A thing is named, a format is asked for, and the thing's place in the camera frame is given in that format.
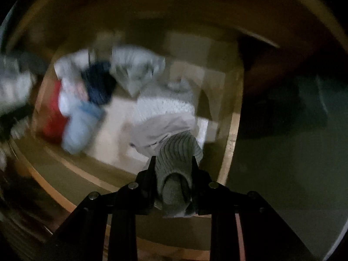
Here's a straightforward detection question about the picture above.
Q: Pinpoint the red underwear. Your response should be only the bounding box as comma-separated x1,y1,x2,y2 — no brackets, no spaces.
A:
42,80,70,142

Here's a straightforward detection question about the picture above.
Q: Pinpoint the cream knitted underwear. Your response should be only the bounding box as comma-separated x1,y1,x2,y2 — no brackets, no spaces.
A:
136,83,197,123

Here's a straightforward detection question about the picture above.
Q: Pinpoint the wooden drawer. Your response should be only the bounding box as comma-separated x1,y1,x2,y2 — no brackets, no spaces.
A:
11,30,245,261

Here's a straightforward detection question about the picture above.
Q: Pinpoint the dark grey striped underwear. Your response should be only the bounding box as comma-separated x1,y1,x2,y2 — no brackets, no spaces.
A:
156,130,204,218

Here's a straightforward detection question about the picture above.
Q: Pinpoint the light blue underwear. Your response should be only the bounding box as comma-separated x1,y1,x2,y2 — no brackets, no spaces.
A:
62,100,107,154

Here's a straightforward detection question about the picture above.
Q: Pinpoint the beige underwear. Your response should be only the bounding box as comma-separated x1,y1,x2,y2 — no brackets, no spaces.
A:
129,113,199,155

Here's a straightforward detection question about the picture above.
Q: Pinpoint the navy floral underwear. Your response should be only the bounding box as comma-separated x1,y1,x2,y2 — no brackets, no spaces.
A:
81,61,116,105

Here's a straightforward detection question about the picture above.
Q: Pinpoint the white underwear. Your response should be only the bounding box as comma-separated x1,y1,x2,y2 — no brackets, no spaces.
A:
54,49,91,115

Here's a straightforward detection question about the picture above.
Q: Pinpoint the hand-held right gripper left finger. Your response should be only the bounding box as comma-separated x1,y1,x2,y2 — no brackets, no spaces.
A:
41,156,157,261

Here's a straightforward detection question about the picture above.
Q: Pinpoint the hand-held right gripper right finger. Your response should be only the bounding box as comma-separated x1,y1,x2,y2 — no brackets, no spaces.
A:
191,155,316,261

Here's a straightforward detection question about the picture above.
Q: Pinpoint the pale grey striped underwear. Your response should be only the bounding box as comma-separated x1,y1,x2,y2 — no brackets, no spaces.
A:
109,46,166,97

